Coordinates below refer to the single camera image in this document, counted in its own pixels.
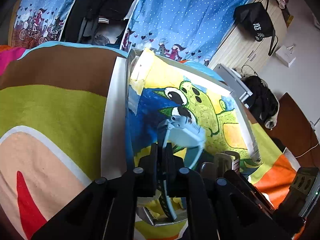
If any white tray with frog drawing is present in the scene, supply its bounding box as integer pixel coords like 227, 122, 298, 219
100, 48, 262, 227

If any wooden bed headboard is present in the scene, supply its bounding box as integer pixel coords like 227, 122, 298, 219
265, 93, 319, 167

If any pile of dark clothes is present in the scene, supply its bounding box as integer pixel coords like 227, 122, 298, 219
243, 75, 279, 129

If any white bedside cabinet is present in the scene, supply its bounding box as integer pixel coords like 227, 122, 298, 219
214, 64, 253, 102

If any beige wooden wardrobe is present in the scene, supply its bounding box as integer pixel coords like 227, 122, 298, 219
208, 0, 287, 75

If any blue dotted fabric wardrobe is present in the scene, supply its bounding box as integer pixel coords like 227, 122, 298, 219
10, 0, 249, 66

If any white paper gift bag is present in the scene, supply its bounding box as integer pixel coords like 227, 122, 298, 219
276, 44, 296, 68

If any black hanging tote bag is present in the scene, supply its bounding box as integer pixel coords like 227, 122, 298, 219
233, 0, 278, 56

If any white charging cable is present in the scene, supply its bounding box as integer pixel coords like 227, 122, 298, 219
294, 117, 320, 159

